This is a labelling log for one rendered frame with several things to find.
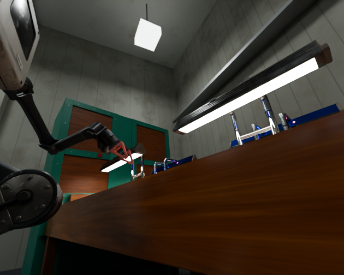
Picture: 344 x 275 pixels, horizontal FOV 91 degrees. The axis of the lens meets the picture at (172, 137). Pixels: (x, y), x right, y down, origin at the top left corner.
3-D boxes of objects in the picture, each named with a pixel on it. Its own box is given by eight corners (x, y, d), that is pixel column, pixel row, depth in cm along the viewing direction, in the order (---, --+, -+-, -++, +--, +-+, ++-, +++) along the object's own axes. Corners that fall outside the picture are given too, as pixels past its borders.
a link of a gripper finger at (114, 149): (119, 162, 72) (106, 147, 75) (124, 166, 79) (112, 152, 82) (131, 151, 74) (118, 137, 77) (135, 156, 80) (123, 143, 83)
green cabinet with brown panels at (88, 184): (45, 197, 131) (66, 97, 168) (35, 203, 167) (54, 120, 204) (173, 195, 218) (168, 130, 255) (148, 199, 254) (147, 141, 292)
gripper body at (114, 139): (110, 150, 76) (101, 139, 79) (118, 157, 86) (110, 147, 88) (121, 141, 78) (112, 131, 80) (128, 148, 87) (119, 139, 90)
